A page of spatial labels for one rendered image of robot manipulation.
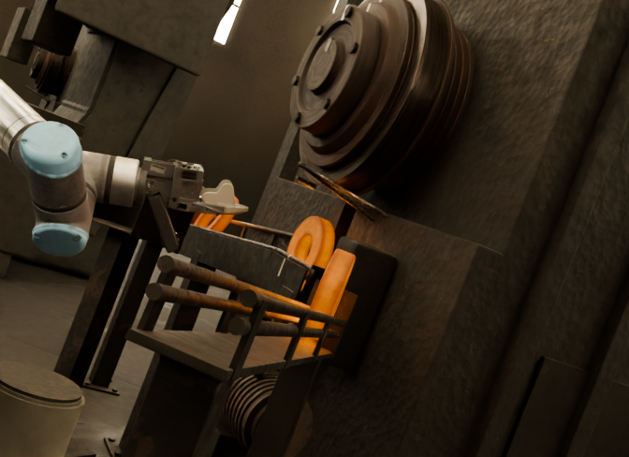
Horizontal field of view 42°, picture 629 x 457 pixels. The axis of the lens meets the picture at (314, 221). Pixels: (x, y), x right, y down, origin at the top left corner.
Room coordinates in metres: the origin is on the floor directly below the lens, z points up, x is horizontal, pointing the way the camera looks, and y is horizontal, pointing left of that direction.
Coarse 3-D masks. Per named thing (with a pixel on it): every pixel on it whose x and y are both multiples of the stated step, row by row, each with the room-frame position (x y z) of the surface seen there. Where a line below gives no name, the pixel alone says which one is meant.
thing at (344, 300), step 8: (320, 280) 1.34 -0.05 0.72; (312, 296) 1.34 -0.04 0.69; (344, 296) 1.33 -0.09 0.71; (352, 296) 1.33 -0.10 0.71; (344, 304) 1.33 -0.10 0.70; (352, 304) 1.33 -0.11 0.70; (336, 312) 1.33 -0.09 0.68; (344, 312) 1.33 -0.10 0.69; (336, 328) 1.33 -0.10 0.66; (344, 328) 1.33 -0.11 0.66; (328, 344) 1.32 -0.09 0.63
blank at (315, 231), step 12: (312, 216) 1.78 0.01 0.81; (300, 228) 1.81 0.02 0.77; (312, 228) 1.76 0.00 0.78; (324, 228) 1.72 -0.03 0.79; (300, 240) 1.79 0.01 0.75; (312, 240) 1.74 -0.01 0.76; (324, 240) 1.71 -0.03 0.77; (288, 252) 1.82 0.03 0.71; (300, 252) 1.80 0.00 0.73; (312, 252) 1.72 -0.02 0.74; (324, 252) 1.70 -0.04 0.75; (324, 264) 1.71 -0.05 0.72
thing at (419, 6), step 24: (408, 0) 1.68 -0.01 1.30; (432, 0) 1.70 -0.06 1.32; (432, 24) 1.61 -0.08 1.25; (432, 48) 1.59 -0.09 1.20; (408, 72) 1.58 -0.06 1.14; (432, 72) 1.58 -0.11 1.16; (408, 96) 1.55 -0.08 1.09; (432, 96) 1.58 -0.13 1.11; (408, 120) 1.58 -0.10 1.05; (384, 144) 1.60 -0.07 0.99; (408, 144) 1.61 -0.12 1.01; (312, 168) 1.81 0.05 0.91; (336, 168) 1.70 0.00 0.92; (360, 168) 1.63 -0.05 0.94; (384, 168) 1.64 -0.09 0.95
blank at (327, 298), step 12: (336, 252) 1.23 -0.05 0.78; (336, 264) 1.20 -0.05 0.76; (348, 264) 1.21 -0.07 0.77; (324, 276) 1.19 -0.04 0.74; (336, 276) 1.19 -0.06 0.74; (348, 276) 1.29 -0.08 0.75; (324, 288) 1.18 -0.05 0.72; (336, 288) 1.18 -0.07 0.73; (324, 300) 1.18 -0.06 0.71; (336, 300) 1.18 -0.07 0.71; (324, 312) 1.18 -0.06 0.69; (312, 324) 1.19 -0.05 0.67; (324, 324) 1.19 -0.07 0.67
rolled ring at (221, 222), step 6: (198, 216) 2.50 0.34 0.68; (204, 216) 2.49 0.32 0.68; (210, 216) 2.49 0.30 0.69; (222, 216) 2.35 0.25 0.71; (228, 216) 2.36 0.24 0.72; (198, 222) 2.47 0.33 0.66; (204, 222) 2.48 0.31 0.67; (216, 222) 2.35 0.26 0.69; (222, 222) 2.35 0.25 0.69; (228, 222) 2.36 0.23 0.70; (210, 228) 2.35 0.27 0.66; (216, 228) 2.35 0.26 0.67; (222, 228) 2.36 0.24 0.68
